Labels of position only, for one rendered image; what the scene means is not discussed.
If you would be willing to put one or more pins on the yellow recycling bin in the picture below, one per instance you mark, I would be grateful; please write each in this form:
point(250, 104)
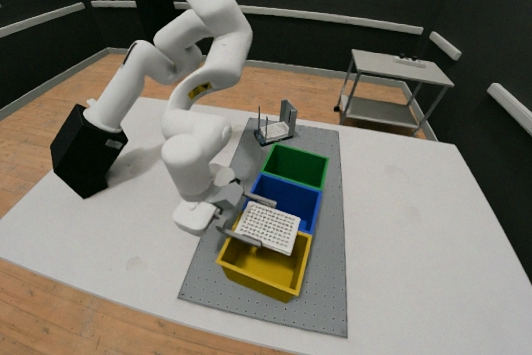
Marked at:
point(268, 266)

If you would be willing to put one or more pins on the green bin with label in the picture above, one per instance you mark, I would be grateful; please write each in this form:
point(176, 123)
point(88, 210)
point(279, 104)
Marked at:
point(298, 166)

